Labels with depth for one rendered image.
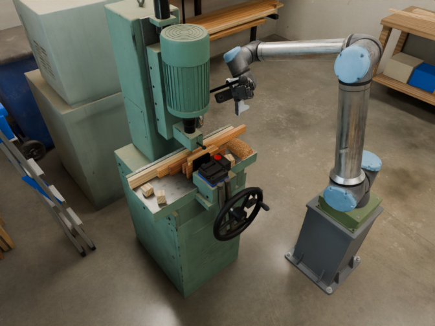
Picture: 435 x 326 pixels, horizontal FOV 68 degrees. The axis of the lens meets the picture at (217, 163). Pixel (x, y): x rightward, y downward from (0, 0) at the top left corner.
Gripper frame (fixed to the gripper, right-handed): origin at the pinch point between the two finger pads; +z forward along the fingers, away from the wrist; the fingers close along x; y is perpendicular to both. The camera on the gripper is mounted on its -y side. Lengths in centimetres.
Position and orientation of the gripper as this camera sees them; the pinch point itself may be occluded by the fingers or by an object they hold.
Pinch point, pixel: (230, 99)
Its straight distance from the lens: 133.2
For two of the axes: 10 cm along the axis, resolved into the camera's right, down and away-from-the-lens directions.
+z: -2.2, 3.9, -8.9
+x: 3.1, 9.0, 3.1
